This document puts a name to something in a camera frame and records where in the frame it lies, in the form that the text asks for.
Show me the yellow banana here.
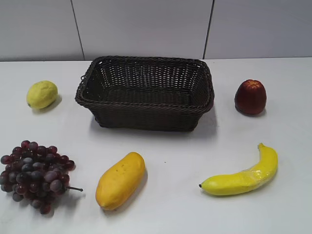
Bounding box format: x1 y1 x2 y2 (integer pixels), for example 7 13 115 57
199 143 278 196

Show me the yellow lemon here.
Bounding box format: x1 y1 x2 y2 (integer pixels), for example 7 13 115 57
26 80 58 110

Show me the purple grape bunch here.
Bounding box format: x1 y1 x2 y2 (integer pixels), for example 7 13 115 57
0 140 83 215

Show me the dark red apple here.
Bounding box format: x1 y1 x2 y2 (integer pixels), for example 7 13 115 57
234 79 267 116

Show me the black woven basket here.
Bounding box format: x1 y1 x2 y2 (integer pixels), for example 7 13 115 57
75 56 215 132

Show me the yellow mango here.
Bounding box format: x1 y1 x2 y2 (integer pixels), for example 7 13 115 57
95 152 146 211

